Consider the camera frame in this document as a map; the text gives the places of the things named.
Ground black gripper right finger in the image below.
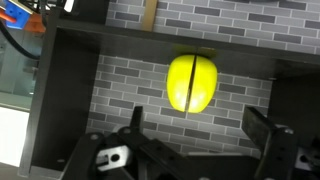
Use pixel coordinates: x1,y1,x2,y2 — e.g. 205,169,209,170
242,106,320,180

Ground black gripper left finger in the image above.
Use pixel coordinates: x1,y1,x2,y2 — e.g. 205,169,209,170
63,106,201,180

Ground yellow toy fruit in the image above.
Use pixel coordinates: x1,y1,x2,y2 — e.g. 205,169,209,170
166,54,219,114

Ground white black toy kitchen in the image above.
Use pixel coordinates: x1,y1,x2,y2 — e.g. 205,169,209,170
18,0,320,180

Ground wooden spatula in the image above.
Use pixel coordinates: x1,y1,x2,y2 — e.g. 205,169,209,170
141,0,160,33

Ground black cable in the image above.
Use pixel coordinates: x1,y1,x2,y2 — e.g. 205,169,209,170
0,19,42,62

